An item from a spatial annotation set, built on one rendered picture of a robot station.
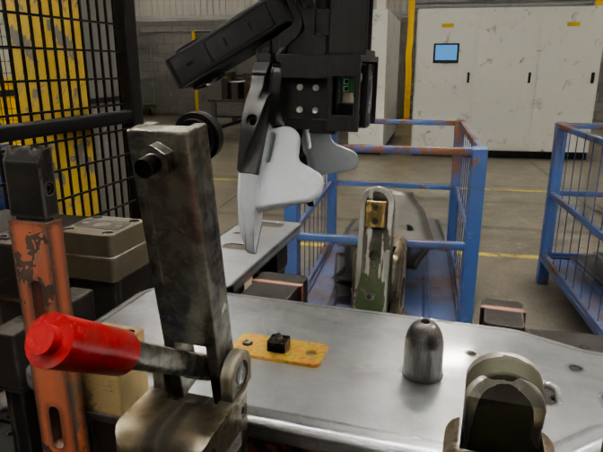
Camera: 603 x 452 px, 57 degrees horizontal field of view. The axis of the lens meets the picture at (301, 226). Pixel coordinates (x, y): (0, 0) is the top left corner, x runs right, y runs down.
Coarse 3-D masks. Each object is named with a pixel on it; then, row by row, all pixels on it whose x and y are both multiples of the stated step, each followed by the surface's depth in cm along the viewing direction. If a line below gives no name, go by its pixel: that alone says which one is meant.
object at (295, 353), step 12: (240, 336) 52; (252, 336) 52; (264, 336) 52; (288, 336) 50; (240, 348) 49; (252, 348) 49; (264, 348) 49; (276, 348) 49; (288, 348) 49; (300, 348) 49; (312, 348) 49; (324, 348) 49; (264, 360) 48; (276, 360) 48; (288, 360) 47; (300, 360) 47; (312, 360) 47
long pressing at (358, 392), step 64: (128, 320) 55; (256, 320) 55; (320, 320) 55; (384, 320) 55; (448, 320) 56; (256, 384) 44; (320, 384) 44; (384, 384) 44; (448, 384) 44; (576, 384) 44; (320, 448) 38; (384, 448) 37; (576, 448) 36
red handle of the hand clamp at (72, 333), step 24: (48, 336) 21; (72, 336) 21; (96, 336) 23; (120, 336) 25; (48, 360) 21; (72, 360) 22; (96, 360) 23; (120, 360) 25; (144, 360) 27; (168, 360) 29; (192, 360) 32
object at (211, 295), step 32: (160, 128) 28; (192, 128) 28; (160, 160) 27; (192, 160) 28; (160, 192) 29; (192, 192) 29; (160, 224) 30; (192, 224) 29; (160, 256) 31; (192, 256) 30; (160, 288) 32; (192, 288) 31; (224, 288) 33; (160, 320) 33; (192, 320) 32; (224, 320) 33; (224, 352) 34; (192, 384) 36
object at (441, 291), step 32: (480, 160) 211; (480, 192) 214; (352, 224) 304; (416, 224) 272; (448, 224) 335; (480, 224) 218; (288, 256) 238; (320, 256) 318; (352, 256) 288; (416, 256) 262; (448, 256) 327; (320, 288) 282; (416, 288) 282; (448, 288) 282
